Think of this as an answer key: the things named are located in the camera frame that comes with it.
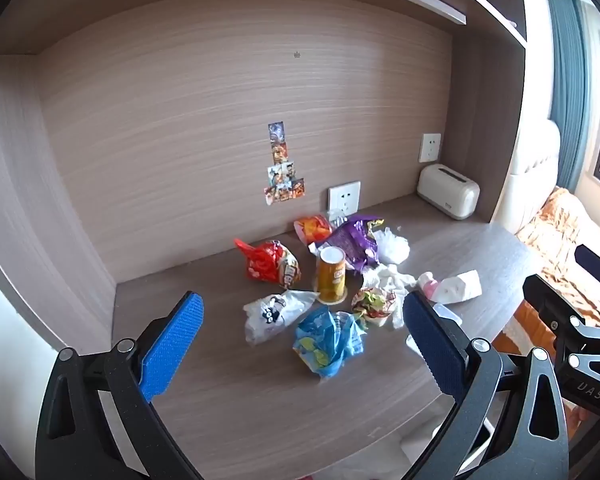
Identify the white wall socket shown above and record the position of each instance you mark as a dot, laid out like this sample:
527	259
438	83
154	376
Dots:
344	199
430	147

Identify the yellow chip can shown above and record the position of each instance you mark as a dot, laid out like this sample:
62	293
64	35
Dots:
331	277

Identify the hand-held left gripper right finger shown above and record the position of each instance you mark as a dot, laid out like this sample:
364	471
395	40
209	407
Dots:
432	350

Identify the blue snack bag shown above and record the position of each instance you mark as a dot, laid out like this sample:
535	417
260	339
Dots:
325	342

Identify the white cartoon snack bag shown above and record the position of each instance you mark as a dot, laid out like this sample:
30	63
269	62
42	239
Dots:
270	315

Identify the orange patterned blanket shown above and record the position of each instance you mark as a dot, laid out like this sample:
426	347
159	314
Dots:
560	230

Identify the white plastic bag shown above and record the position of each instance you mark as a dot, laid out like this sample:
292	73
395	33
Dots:
392	247

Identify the crumpled clear plastic wrap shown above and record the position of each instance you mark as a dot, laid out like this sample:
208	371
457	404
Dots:
337	219

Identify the blue-grey curtain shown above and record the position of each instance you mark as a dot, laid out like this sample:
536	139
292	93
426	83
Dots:
570	85

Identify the cream toaster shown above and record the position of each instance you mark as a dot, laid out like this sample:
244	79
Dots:
447	192

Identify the white printed wrapper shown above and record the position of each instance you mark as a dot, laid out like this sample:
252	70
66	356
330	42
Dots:
375	305

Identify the pink and white carton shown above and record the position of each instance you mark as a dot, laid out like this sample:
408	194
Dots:
455	287

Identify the orange snack bag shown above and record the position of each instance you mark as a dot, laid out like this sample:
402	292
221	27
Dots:
312	230

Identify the red snack bag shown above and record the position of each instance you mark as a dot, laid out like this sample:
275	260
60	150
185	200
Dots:
267	265

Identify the crumpled white tissue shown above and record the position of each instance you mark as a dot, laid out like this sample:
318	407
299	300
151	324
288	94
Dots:
390	275

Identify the purple snack bag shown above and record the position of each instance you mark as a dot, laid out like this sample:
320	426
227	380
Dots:
352	240

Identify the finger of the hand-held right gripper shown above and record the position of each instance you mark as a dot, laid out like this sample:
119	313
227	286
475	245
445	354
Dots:
597	265
545	300

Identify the cluster of picture stickers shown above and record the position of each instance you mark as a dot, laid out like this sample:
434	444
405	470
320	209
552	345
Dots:
280	180

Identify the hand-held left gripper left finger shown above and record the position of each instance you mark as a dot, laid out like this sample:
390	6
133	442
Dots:
172	345

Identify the cream padded headboard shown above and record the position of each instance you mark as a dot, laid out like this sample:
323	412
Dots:
535	170

